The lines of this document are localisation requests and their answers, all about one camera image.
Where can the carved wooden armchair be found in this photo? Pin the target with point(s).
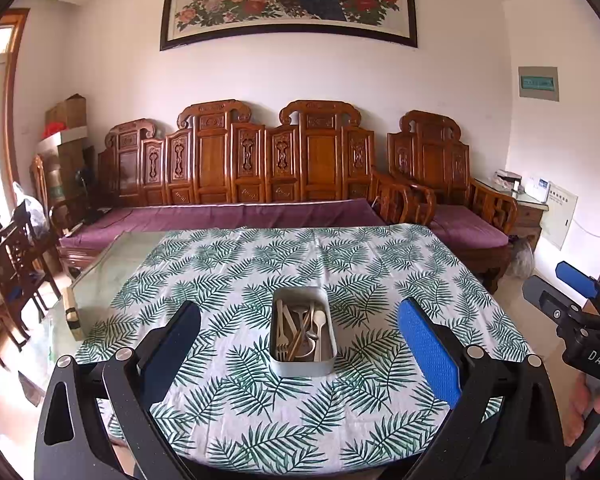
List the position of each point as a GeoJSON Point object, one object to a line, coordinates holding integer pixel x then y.
{"type": "Point", "coordinates": [432, 160]}

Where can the white desk device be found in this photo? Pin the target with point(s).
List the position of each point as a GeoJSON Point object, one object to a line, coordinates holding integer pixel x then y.
{"type": "Point", "coordinates": [536, 189]}

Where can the grey rectangular metal tray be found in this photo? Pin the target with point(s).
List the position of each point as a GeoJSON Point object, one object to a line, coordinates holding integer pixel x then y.
{"type": "Point", "coordinates": [302, 367]}

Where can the cream plastic fork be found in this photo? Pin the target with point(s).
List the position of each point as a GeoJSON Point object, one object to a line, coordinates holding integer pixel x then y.
{"type": "Point", "coordinates": [280, 325]}

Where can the cream plastic knife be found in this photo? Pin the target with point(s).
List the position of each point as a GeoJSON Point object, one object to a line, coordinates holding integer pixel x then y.
{"type": "Point", "coordinates": [290, 317]}

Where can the wooden chair back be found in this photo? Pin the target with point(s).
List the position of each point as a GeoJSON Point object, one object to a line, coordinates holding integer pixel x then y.
{"type": "Point", "coordinates": [39, 180]}

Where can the cream plastic spoon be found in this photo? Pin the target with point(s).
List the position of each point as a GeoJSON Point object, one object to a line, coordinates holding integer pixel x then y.
{"type": "Point", "coordinates": [320, 319]}

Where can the dark wooden dining chair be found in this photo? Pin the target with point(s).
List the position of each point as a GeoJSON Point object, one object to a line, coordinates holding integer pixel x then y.
{"type": "Point", "coordinates": [17, 255]}

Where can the stack of brown cartons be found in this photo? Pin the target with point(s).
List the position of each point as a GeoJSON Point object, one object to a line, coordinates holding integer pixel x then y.
{"type": "Point", "coordinates": [70, 160]}

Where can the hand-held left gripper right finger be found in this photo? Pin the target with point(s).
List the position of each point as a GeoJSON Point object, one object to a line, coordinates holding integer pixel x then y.
{"type": "Point", "coordinates": [427, 350]}

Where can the long purple sofa cushion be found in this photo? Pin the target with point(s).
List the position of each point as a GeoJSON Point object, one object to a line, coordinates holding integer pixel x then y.
{"type": "Point", "coordinates": [220, 215]}

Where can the person's right hand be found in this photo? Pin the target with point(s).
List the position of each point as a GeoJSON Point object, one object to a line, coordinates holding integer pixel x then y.
{"type": "Point", "coordinates": [575, 415]}

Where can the wooden block with black band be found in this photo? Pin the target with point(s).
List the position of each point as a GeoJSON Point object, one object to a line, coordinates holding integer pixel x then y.
{"type": "Point", "coordinates": [72, 305]}

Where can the pale shiny spoon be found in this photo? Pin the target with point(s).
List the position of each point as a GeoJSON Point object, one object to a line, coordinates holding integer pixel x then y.
{"type": "Point", "coordinates": [313, 333]}

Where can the metal spoon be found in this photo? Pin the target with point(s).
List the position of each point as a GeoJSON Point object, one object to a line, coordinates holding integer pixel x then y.
{"type": "Point", "coordinates": [309, 349]}

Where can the wooden side table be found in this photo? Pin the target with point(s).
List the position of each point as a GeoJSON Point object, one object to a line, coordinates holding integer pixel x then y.
{"type": "Point", "coordinates": [527, 215]}

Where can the gold chopstick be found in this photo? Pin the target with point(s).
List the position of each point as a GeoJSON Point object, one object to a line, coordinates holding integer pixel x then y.
{"type": "Point", "coordinates": [302, 335]}
{"type": "Point", "coordinates": [296, 344]}

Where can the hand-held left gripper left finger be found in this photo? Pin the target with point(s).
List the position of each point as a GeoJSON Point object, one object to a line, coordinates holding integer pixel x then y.
{"type": "Point", "coordinates": [172, 350]}

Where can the green leaf print tablecloth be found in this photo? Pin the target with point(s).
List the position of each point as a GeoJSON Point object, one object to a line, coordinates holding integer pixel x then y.
{"type": "Point", "coordinates": [230, 260]}

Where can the wooden door frame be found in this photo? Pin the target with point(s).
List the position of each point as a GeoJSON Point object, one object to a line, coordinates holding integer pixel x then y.
{"type": "Point", "coordinates": [17, 85]}

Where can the white cardboard box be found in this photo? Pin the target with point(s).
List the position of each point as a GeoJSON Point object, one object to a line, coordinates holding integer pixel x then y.
{"type": "Point", "coordinates": [65, 137]}

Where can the white panel board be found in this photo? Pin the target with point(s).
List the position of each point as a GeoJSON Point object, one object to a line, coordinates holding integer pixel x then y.
{"type": "Point", "coordinates": [559, 215]}

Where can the wall box with green label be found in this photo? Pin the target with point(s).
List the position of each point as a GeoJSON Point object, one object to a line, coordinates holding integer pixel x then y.
{"type": "Point", "coordinates": [537, 82]}

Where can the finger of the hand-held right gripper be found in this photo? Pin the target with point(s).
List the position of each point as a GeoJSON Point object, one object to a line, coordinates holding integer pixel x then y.
{"type": "Point", "coordinates": [575, 280]}
{"type": "Point", "coordinates": [550, 300]}

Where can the purple armchair cushion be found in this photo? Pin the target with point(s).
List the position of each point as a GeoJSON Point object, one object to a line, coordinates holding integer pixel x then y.
{"type": "Point", "coordinates": [467, 225]}

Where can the carved wooden sofa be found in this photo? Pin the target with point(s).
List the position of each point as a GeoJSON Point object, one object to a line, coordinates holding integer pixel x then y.
{"type": "Point", "coordinates": [212, 160]}

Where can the brown cardboard box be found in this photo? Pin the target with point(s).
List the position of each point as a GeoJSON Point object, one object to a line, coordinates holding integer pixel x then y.
{"type": "Point", "coordinates": [67, 112]}

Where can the clear plastic bag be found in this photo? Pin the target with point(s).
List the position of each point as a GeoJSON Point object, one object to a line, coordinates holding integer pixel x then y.
{"type": "Point", "coordinates": [522, 260]}
{"type": "Point", "coordinates": [30, 210]}

